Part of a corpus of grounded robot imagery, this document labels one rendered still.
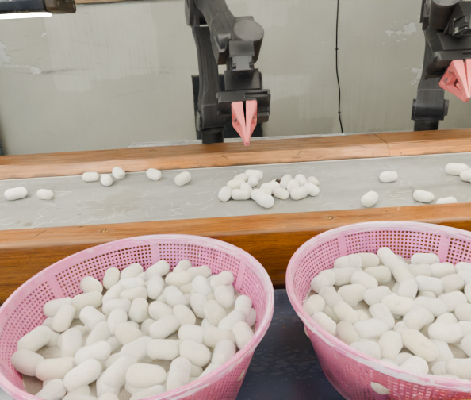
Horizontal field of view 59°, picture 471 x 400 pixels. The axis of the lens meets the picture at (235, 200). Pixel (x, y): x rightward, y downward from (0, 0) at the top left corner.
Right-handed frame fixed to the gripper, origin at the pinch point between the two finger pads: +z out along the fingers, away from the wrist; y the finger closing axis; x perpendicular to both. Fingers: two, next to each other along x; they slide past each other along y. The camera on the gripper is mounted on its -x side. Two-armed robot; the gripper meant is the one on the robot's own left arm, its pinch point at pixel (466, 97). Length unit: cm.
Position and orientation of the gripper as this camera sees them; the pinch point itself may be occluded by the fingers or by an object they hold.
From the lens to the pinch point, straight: 94.4
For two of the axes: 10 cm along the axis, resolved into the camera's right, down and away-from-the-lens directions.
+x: 0.3, 4.8, 8.8
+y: 10.0, -0.4, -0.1
